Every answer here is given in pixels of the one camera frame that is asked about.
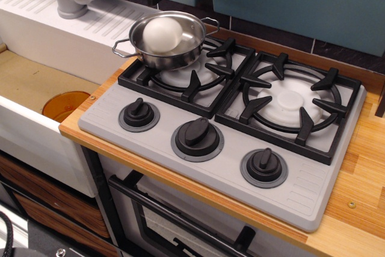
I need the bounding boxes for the white egg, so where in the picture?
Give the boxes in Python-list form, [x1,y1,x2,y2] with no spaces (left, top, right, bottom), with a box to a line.
[143,17,183,54]

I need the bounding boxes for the stainless steel pot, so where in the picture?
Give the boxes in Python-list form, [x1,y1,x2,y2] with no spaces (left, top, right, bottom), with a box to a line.
[112,11,220,70]

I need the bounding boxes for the black left stove knob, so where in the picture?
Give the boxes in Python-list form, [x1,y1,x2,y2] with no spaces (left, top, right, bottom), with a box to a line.
[119,98,160,133]

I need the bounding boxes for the black stove knob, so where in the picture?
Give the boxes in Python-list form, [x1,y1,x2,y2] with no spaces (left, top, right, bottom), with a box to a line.
[171,117,224,163]
[119,98,160,133]
[240,148,288,189]

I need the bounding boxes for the black middle stove knob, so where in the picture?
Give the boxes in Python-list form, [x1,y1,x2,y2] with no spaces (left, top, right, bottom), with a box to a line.
[171,117,224,163]

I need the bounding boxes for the black right stove knob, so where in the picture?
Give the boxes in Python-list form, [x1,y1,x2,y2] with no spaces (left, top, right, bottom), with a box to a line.
[240,148,288,189]

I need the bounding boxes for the grey toy stove top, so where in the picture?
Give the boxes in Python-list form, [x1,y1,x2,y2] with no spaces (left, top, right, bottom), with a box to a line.
[78,77,353,232]

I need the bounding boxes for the white sink unit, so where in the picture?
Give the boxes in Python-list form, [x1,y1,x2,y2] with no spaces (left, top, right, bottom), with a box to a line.
[1,0,153,197]

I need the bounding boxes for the black left burner grate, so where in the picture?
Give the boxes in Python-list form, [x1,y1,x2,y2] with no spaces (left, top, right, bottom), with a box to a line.
[118,37,256,119]

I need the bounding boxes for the black burner grate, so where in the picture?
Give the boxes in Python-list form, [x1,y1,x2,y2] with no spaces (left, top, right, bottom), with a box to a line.
[118,37,256,119]
[215,52,366,165]

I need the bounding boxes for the black right burner grate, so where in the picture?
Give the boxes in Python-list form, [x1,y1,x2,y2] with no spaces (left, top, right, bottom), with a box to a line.
[215,52,366,165]

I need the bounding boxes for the upper wooden drawer front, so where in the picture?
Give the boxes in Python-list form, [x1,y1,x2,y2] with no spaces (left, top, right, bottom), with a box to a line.
[1,155,105,231]

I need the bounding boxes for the wooden drawer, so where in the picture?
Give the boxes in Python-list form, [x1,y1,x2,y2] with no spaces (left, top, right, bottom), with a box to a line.
[1,155,105,231]
[14,193,119,257]

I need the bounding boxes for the oven door with window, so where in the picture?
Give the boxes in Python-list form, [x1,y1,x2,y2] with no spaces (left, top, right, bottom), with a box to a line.
[107,170,310,256]

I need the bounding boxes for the lower wooden drawer front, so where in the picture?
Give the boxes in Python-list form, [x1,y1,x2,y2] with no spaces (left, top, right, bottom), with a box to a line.
[14,193,119,257]

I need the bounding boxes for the brass screw in countertop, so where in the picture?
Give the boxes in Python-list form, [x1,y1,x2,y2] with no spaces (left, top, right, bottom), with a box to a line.
[348,202,356,209]

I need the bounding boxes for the right teal wall cabinet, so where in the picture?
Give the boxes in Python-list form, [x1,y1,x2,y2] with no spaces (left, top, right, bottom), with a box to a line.
[213,0,384,57]

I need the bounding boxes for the black oven door handle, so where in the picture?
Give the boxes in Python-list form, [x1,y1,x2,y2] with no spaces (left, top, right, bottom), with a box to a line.
[108,174,255,256]

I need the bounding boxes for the black braided cable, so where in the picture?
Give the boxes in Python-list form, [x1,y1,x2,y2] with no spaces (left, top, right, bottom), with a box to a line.
[0,211,13,257]

